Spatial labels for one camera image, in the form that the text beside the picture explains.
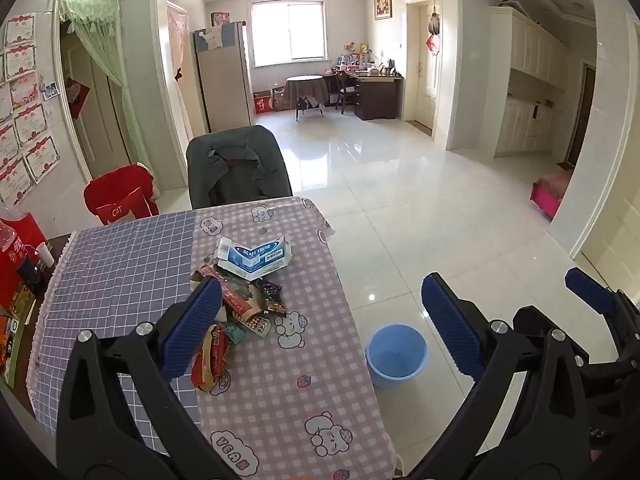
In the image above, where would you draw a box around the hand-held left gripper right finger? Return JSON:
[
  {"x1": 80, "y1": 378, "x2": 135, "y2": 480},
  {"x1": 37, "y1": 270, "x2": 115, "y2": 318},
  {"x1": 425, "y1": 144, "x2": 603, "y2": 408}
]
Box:
[{"x1": 405, "y1": 272, "x2": 601, "y2": 480}]

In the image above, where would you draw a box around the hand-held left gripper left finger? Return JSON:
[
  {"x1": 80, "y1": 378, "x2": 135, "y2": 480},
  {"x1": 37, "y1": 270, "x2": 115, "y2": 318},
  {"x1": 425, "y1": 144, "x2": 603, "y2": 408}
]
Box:
[{"x1": 56, "y1": 276, "x2": 236, "y2": 480}]

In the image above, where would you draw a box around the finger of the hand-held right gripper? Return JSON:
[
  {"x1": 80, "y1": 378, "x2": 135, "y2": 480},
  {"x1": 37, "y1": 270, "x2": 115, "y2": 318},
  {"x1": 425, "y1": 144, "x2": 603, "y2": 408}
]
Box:
[
  {"x1": 514, "y1": 305, "x2": 622, "y2": 363},
  {"x1": 565, "y1": 267, "x2": 640, "y2": 333}
]

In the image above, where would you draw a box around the red snack wrapper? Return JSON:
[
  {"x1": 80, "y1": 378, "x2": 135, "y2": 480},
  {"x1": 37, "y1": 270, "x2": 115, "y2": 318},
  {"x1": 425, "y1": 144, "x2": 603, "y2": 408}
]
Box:
[{"x1": 191, "y1": 324, "x2": 232, "y2": 393}]

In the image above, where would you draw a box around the red snack box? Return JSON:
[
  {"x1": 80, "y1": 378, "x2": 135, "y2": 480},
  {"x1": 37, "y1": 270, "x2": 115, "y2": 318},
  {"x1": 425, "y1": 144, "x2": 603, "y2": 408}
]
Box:
[{"x1": 191, "y1": 266, "x2": 263, "y2": 323}]

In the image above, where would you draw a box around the blue plastic bucket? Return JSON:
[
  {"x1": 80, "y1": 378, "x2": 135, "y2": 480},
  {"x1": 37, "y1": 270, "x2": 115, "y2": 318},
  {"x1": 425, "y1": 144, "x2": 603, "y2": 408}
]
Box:
[{"x1": 365, "y1": 324, "x2": 429, "y2": 389}]

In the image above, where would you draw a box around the white and red patterned packet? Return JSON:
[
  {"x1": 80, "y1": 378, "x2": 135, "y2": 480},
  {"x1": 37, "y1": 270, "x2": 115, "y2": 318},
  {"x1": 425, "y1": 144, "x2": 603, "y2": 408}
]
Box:
[{"x1": 245, "y1": 312, "x2": 273, "y2": 339}]

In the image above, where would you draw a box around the dark snack wrapper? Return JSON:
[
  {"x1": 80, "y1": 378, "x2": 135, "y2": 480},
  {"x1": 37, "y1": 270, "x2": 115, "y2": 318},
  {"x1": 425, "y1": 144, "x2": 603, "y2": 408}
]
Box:
[{"x1": 257, "y1": 280, "x2": 288, "y2": 316}]

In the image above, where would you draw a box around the blue and white carton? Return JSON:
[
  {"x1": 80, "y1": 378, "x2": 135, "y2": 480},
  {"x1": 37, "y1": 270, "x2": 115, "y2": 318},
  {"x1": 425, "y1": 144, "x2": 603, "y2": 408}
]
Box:
[{"x1": 216, "y1": 234, "x2": 293, "y2": 281}]

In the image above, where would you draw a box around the grey grid tablecloth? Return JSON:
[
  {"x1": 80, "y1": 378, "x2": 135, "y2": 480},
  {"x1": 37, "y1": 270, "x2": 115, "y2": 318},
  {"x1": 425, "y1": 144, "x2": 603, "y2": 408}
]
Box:
[{"x1": 27, "y1": 210, "x2": 203, "y2": 436}]

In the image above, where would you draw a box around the pink padded bench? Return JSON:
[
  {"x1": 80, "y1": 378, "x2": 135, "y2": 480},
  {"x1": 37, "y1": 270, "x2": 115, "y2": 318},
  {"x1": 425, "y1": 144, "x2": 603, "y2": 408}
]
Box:
[{"x1": 531, "y1": 167, "x2": 573, "y2": 221}]

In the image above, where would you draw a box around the cream panel door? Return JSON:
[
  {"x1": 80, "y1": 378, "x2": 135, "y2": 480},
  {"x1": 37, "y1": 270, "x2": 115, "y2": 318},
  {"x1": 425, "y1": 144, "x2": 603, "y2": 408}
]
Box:
[{"x1": 575, "y1": 10, "x2": 640, "y2": 301}]

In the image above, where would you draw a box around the wooden dining chair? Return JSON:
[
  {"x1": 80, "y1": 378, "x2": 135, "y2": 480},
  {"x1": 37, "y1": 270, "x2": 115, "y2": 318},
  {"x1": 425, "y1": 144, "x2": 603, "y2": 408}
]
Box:
[{"x1": 212, "y1": 157, "x2": 271, "y2": 201}]

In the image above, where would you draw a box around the brown door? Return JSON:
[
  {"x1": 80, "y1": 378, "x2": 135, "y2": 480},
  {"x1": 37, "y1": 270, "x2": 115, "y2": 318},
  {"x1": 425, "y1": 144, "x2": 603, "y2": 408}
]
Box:
[{"x1": 567, "y1": 65, "x2": 596, "y2": 166}]

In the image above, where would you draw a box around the red gift box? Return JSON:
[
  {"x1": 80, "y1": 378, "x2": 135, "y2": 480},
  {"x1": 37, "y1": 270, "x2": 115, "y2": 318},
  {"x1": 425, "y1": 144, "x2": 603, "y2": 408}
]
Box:
[{"x1": 0, "y1": 212, "x2": 48, "y2": 311}]

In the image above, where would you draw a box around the chair with grey jacket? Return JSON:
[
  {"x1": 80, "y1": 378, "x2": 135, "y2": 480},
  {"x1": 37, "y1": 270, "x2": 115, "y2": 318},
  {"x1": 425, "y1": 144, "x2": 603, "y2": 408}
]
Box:
[{"x1": 186, "y1": 125, "x2": 293, "y2": 211}]

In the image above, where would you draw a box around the cola bottle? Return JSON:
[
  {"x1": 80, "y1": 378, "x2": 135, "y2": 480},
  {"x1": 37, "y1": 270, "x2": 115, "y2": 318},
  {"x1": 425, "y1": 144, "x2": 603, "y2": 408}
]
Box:
[{"x1": 0, "y1": 205, "x2": 48, "y2": 296}]

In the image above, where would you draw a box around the white door with red decoration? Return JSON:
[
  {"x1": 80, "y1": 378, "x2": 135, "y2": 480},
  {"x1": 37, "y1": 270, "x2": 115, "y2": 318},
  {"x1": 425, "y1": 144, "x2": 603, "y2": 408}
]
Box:
[{"x1": 60, "y1": 30, "x2": 133, "y2": 181}]

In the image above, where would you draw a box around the white entrance door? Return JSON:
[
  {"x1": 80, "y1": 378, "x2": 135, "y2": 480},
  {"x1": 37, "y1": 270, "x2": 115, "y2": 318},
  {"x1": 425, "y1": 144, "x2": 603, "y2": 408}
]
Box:
[{"x1": 406, "y1": 0, "x2": 443, "y2": 131}]

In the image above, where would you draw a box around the dark wooden desk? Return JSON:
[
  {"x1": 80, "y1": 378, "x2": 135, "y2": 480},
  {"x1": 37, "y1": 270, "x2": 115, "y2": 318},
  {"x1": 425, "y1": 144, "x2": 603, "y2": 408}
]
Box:
[{"x1": 322, "y1": 71, "x2": 405, "y2": 121}]

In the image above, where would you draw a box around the grey refrigerator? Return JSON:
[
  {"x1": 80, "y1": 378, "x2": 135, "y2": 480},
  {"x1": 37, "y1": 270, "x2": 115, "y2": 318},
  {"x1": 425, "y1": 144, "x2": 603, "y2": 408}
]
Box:
[{"x1": 194, "y1": 21, "x2": 256, "y2": 133}]

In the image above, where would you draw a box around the dark wooden chair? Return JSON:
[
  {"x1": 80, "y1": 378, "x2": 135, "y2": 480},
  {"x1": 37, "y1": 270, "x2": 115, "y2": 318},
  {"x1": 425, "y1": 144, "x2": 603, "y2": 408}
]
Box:
[{"x1": 336, "y1": 71, "x2": 358, "y2": 115}]

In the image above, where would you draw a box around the red door decoration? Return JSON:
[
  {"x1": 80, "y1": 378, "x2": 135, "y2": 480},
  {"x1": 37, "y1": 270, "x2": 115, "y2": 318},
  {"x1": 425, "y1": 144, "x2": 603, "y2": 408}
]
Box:
[{"x1": 64, "y1": 77, "x2": 91, "y2": 120}]

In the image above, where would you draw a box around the round table with dark cloth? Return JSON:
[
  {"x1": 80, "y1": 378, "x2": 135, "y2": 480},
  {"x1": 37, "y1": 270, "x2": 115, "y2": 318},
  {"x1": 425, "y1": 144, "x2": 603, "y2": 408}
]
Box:
[{"x1": 284, "y1": 75, "x2": 330, "y2": 122}]

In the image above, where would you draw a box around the pile of desk items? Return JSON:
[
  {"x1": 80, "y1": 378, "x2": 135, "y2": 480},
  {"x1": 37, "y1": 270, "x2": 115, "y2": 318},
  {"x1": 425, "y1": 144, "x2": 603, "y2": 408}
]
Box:
[{"x1": 334, "y1": 42, "x2": 401, "y2": 77}]

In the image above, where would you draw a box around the pink door curtain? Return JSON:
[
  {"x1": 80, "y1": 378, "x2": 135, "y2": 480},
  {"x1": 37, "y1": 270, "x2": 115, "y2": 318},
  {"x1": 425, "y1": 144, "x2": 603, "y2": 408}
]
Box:
[{"x1": 166, "y1": 2, "x2": 193, "y2": 136}]

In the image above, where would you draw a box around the window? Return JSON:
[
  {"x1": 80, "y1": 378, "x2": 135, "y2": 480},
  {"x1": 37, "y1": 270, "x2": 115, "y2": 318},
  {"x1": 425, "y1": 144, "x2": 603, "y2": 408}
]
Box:
[{"x1": 250, "y1": 0, "x2": 327, "y2": 68}]

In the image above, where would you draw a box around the green lace curtain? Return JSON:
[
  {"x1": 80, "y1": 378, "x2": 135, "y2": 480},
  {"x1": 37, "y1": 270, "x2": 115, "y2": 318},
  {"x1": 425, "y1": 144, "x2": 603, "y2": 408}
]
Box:
[{"x1": 59, "y1": 0, "x2": 151, "y2": 171}]

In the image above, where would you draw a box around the cream wall cabinet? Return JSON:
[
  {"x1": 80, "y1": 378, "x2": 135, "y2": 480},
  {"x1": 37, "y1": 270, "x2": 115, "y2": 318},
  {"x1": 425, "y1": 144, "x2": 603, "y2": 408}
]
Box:
[{"x1": 490, "y1": 6, "x2": 568, "y2": 158}]

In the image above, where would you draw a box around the group of wall certificates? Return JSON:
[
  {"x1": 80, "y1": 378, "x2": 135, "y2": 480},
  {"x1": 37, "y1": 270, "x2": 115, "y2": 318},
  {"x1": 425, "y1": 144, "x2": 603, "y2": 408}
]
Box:
[{"x1": 0, "y1": 14, "x2": 61, "y2": 206}]

